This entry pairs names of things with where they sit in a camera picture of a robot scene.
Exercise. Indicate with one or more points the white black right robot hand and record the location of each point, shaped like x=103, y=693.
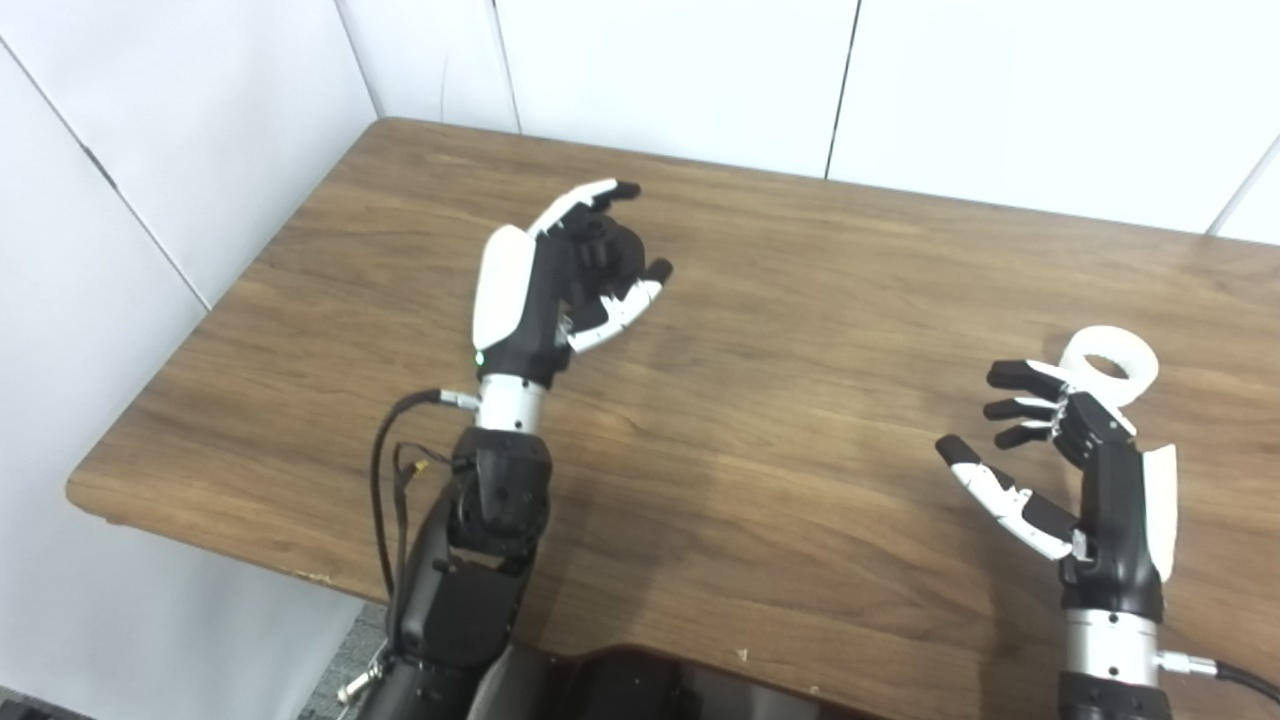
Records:
x=1115, y=520

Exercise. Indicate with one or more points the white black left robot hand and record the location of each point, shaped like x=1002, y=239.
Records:
x=505, y=290

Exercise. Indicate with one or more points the round black plastic part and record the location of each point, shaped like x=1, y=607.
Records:
x=620, y=250

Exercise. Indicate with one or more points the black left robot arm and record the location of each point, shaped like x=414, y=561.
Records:
x=480, y=560

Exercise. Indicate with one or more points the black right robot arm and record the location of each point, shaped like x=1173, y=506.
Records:
x=1110, y=660

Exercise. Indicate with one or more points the black robot torso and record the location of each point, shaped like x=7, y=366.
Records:
x=620, y=690

